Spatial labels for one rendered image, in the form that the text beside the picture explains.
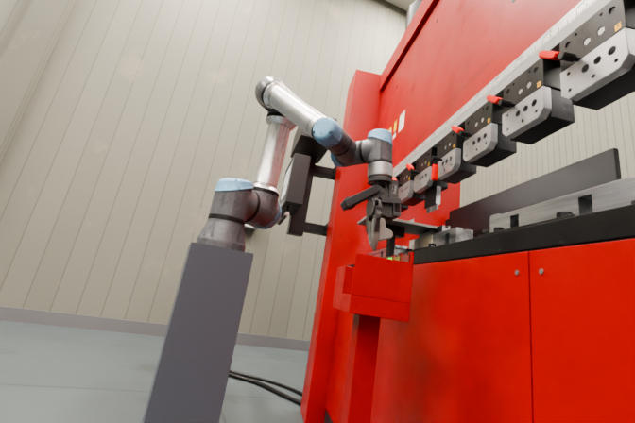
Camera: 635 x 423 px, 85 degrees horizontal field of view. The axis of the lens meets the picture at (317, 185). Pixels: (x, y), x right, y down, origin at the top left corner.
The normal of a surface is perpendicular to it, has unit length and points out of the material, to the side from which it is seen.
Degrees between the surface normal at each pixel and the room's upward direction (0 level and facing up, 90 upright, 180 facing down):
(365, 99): 90
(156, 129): 90
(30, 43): 90
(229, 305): 90
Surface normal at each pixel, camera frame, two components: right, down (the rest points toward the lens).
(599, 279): -0.98, -0.19
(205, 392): 0.38, -0.22
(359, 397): 0.18, -0.26
